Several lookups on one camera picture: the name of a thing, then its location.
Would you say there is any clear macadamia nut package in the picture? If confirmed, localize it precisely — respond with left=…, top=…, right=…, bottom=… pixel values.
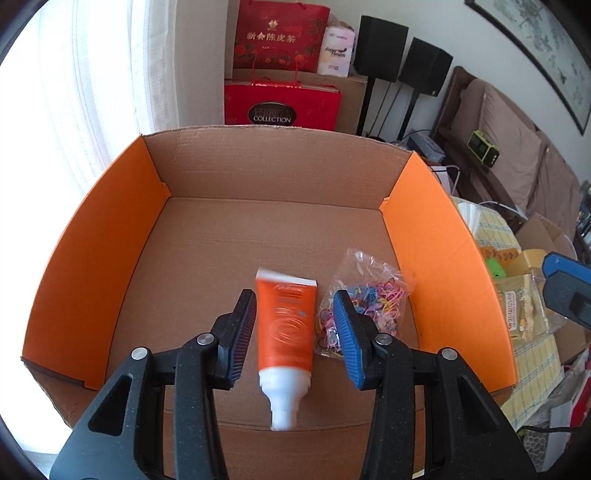
left=506, top=249, right=567, bottom=332

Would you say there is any bag of colourful rubber bands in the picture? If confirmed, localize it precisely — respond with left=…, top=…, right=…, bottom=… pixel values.
left=315, top=249, right=416, bottom=359

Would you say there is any yellow snack pouch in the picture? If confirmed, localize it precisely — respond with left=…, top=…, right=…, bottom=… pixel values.
left=494, top=276, right=550, bottom=347

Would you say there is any orange white cream tube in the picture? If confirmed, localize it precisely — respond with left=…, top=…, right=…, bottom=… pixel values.
left=256, top=269, right=318, bottom=431

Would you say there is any green paw print case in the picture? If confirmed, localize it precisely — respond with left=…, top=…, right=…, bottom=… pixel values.
left=485, top=257, right=507, bottom=278

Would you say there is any orange cardboard box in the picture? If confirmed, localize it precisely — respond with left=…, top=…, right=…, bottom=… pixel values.
left=23, top=126, right=534, bottom=479

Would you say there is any orange patterned towel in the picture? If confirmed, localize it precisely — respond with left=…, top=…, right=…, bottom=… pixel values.
left=480, top=246, right=520, bottom=266

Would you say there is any white feather shuttlecock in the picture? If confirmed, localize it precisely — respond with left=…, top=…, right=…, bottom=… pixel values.
left=453, top=197, right=483, bottom=239

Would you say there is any large brown cardboard box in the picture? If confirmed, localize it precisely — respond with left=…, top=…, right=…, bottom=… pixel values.
left=515, top=214, right=590, bottom=365

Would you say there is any yellow checked tablecloth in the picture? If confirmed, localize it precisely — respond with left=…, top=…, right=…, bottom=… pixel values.
left=452, top=197, right=564, bottom=428

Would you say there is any green black radio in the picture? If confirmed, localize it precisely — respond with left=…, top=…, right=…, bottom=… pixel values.
left=467, top=130, right=500, bottom=168

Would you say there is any grey electronic box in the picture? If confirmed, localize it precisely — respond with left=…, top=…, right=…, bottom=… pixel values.
left=407, top=132, right=446, bottom=163

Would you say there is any brown sofa cushion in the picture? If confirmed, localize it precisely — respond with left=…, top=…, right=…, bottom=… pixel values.
left=451, top=79, right=543, bottom=211

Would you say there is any red Ferrero Collection bag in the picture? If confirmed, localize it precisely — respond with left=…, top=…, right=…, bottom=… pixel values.
left=224, top=80, right=342, bottom=131

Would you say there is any brown box under bags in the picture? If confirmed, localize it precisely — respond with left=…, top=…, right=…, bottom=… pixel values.
left=230, top=69, right=367, bottom=135

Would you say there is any right black speaker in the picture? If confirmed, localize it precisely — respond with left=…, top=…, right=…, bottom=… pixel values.
left=399, top=37, right=454, bottom=97

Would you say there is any black speaker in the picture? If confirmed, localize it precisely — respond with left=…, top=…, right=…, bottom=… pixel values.
left=399, top=37, right=454, bottom=97
left=353, top=15, right=409, bottom=83

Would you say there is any pink tissue pack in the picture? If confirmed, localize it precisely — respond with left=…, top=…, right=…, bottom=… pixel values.
left=317, top=26, right=356, bottom=78

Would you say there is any left black speaker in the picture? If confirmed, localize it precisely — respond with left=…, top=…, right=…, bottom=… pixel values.
left=353, top=15, right=409, bottom=83

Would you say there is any white curtain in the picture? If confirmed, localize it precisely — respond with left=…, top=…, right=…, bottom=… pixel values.
left=73, top=0, right=233, bottom=158

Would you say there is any red tea gift bag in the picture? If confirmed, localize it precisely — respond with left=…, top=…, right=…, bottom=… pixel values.
left=233, top=1, right=329, bottom=73

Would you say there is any white charging cable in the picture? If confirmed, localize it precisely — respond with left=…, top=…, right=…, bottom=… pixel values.
left=450, top=168, right=532, bottom=222

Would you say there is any framed wall painting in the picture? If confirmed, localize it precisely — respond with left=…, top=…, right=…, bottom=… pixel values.
left=466, top=0, right=590, bottom=133

